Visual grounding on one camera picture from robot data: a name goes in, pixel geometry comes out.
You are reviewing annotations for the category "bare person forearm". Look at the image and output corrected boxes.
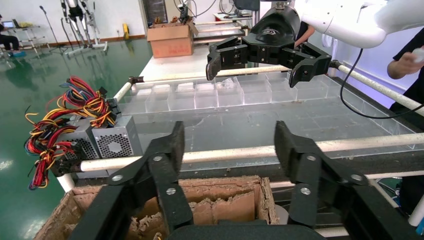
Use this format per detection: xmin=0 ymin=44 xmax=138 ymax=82
xmin=294 ymin=23 xmax=316 ymax=48

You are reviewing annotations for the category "short white frame pipe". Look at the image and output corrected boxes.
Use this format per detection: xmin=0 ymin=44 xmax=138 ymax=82
xmin=113 ymin=81 xmax=134 ymax=104

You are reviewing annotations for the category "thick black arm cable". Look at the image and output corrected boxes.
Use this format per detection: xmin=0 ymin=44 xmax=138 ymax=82
xmin=340 ymin=48 xmax=424 ymax=120

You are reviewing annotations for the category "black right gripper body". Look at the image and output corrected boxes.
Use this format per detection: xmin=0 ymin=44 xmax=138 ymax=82
xmin=241 ymin=5 xmax=302 ymax=65

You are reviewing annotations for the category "brown cardboard shipping box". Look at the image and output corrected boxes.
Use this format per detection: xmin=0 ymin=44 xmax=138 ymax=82
xmin=146 ymin=22 xmax=199 ymax=59

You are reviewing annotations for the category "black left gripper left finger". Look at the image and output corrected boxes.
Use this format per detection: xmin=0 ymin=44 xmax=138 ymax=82
xmin=106 ymin=121 xmax=194 ymax=233

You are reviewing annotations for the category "white metal work table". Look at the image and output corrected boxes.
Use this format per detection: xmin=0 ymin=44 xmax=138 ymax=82
xmin=8 ymin=24 xmax=51 ymax=51

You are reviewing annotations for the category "clear acrylic divider tray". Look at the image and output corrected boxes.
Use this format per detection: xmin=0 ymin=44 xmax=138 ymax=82
xmin=117 ymin=72 xmax=417 ymax=150

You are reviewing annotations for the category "grey power supply with wires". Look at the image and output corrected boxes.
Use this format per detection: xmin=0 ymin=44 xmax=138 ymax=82
xmin=24 ymin=105 xmax=100 ymax=192
xmin=46 ymin=76 xmax=144 ymax=160

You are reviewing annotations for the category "seated person in black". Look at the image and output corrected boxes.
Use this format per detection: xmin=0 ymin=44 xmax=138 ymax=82
xmin=0 ymin=14 xmax=21 ymax=52

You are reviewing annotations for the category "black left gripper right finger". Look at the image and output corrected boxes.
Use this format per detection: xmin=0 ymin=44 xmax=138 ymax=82
xmin=273 ymin=120 xmax=370 ymax=229

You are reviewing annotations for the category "worn cardboard box with dividers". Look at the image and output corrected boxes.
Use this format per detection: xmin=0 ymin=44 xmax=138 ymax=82
xmin=33 ymin=175 xmax=281 ymax=240

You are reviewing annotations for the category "dark door panel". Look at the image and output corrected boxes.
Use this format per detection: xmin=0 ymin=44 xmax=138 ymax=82
xmin=142 ymin=0 xmax=169 ymax=26

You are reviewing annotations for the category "legged robot on stand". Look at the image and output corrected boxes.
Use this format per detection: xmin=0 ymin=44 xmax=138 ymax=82
xmin=59 ymin=0 xmax=109 ymax=56

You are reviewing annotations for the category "black tripod stand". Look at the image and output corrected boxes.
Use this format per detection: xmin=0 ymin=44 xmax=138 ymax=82
xmin=38 ymin=4 xmax=68 ymax=54

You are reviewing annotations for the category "long white frame pipe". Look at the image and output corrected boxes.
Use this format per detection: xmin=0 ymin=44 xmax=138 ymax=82
xmin=79 ymin=132 xmax=424 ymax=173

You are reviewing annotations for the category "person in black shirt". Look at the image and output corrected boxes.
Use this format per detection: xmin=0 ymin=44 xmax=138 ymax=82
xmin=386 ymin=28 xmax=424 ymax=215

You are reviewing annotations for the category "white frame leg pipe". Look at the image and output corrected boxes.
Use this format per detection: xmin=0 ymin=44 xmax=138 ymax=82
xmin=56 ymin=172 xmax=76 ymax=194

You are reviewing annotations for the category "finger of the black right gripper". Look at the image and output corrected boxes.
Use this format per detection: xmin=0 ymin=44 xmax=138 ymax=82
xmin=281 ymin=42 xmax=332 ymax=89
xmin=205 ymin=35 xmax=249 ymax=81

